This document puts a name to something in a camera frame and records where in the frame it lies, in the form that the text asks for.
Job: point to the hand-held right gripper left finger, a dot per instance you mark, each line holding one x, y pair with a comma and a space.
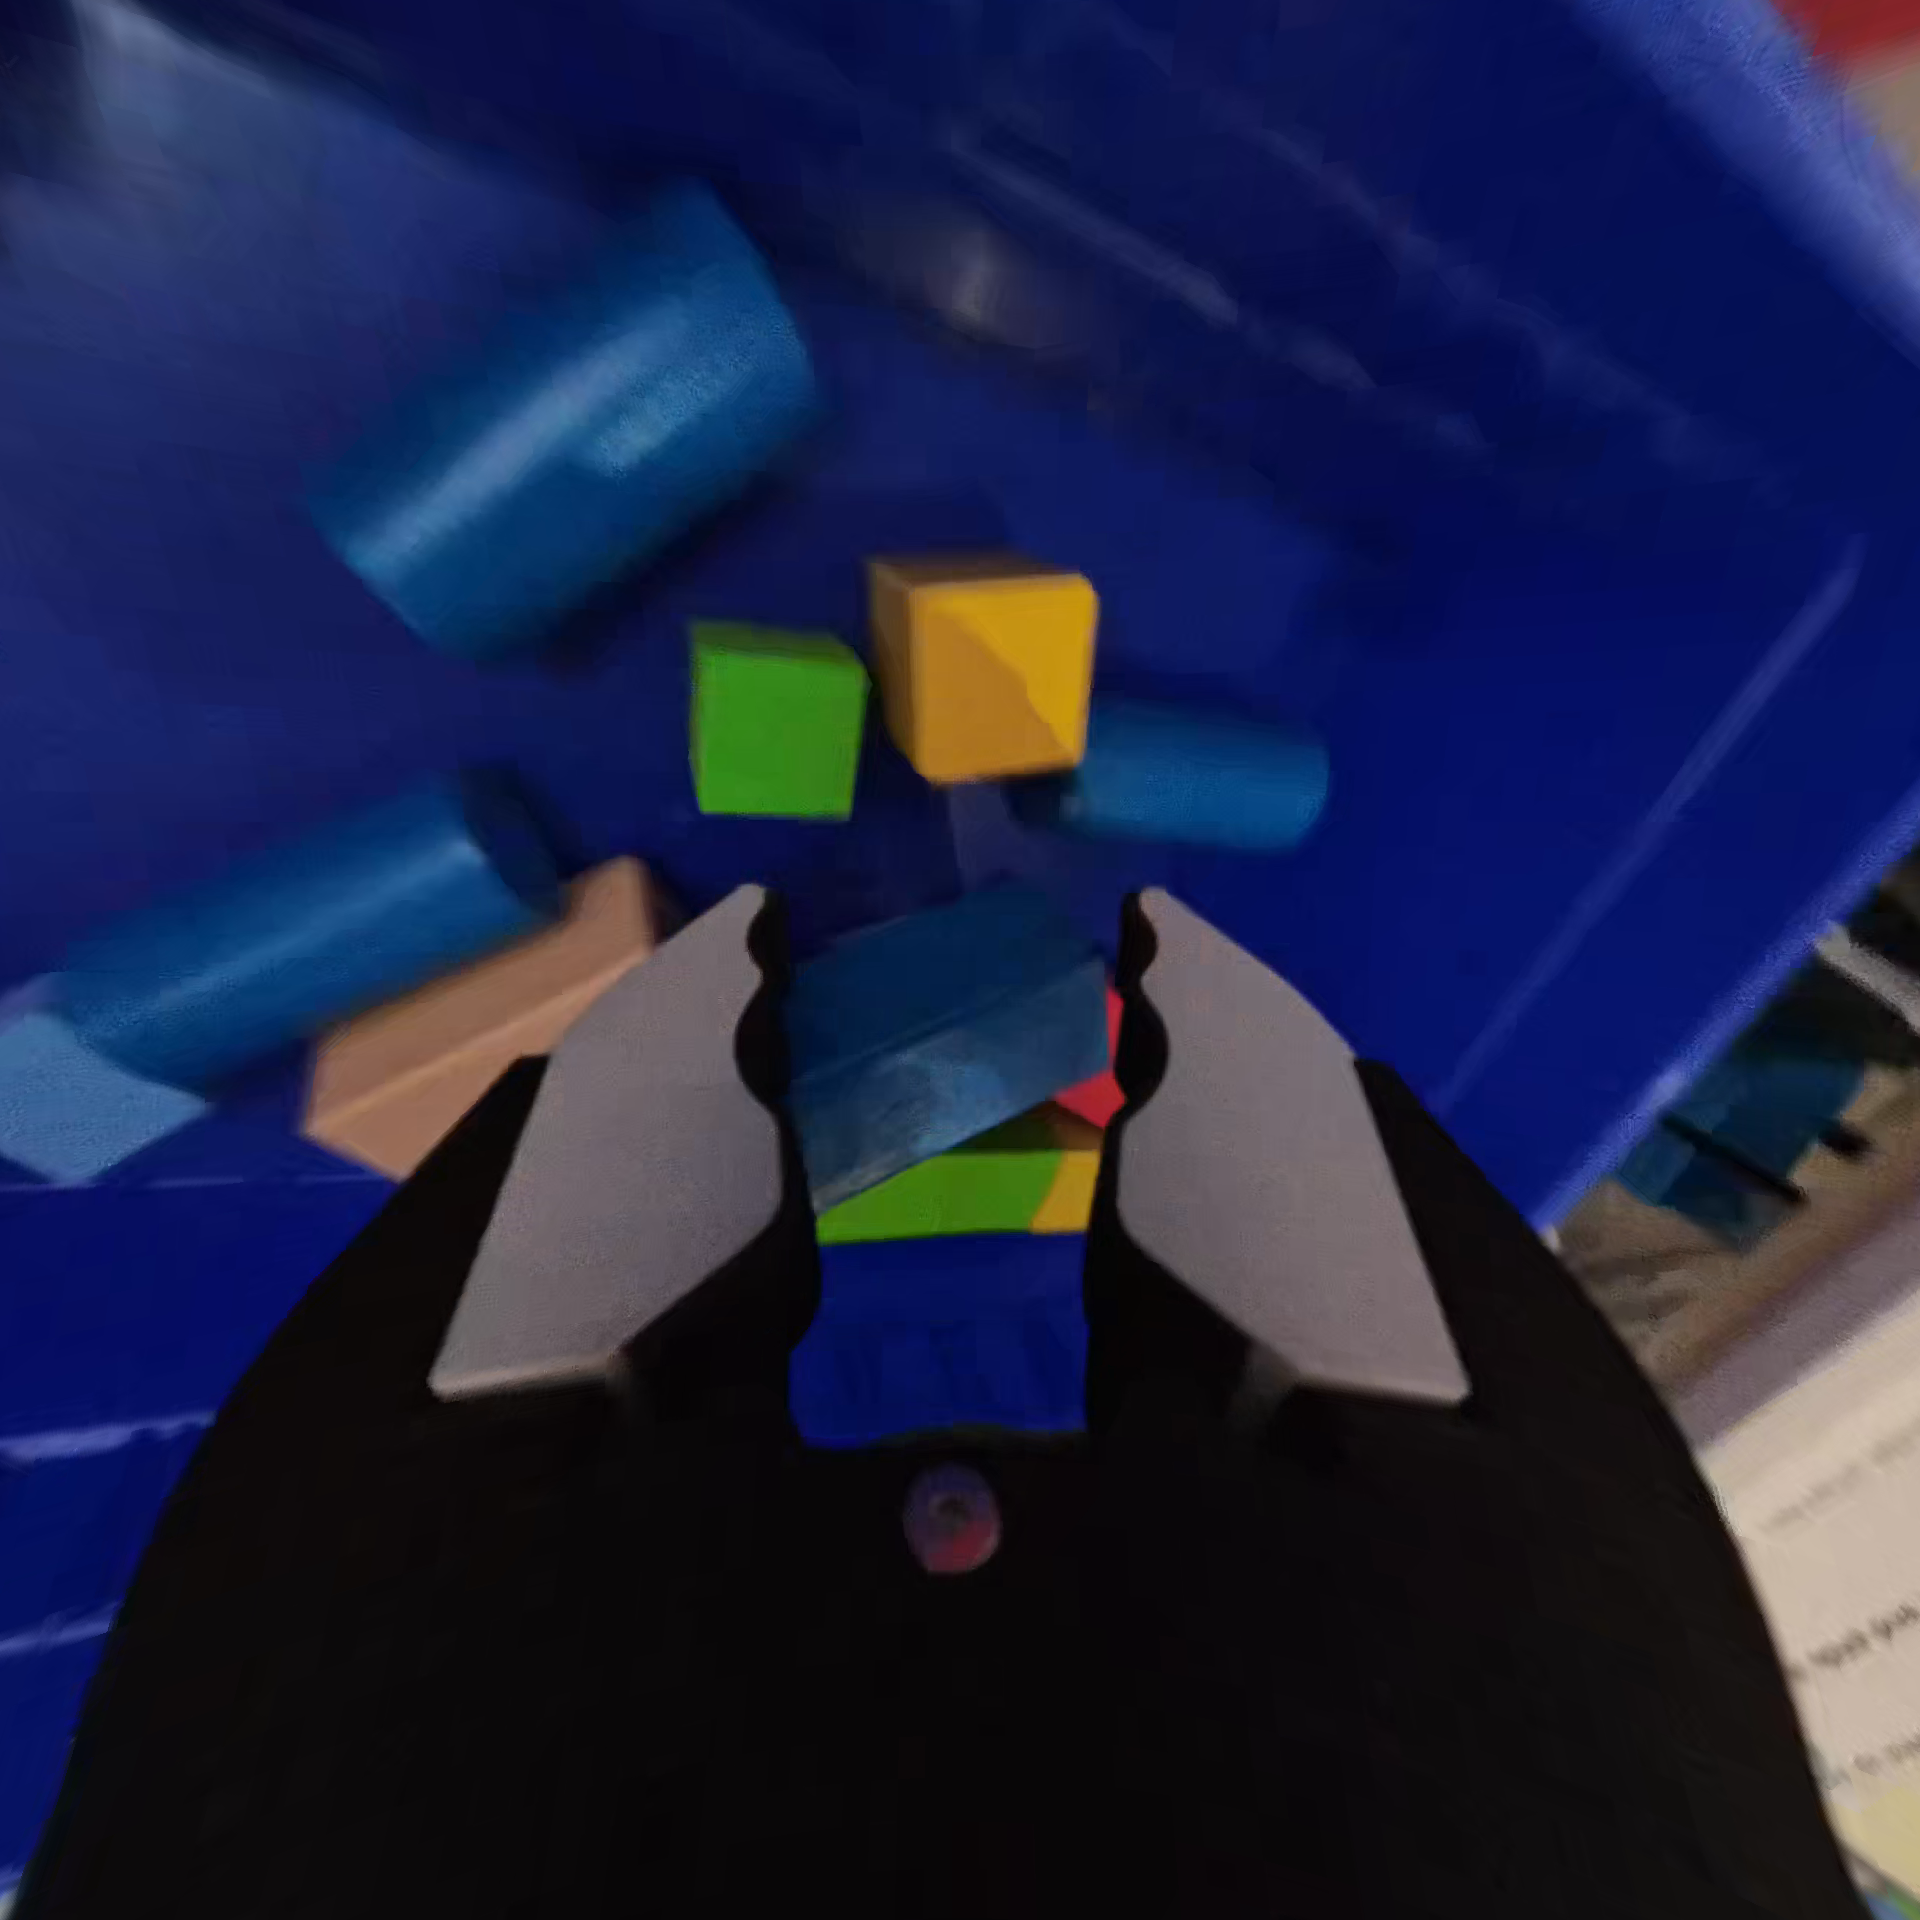
618, 1202

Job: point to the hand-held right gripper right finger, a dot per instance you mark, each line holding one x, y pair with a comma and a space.
1292, 1202

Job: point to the natural wooden block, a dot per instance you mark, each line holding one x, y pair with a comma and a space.
466, 1037

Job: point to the red wooden block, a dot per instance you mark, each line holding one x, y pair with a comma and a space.
1097, 1067

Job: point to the long green wooden block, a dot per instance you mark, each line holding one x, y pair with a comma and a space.
932, 1202

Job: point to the blue wooden cylinder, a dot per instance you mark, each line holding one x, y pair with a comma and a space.
301, 935
1194, 775
571, 421

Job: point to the green wooden cube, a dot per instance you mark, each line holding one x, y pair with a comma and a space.
776, 723

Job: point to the light blue wooden cube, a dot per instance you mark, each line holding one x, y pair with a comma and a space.
76, 1096

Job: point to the blue plastic bin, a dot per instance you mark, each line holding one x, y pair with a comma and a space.
1441, 360

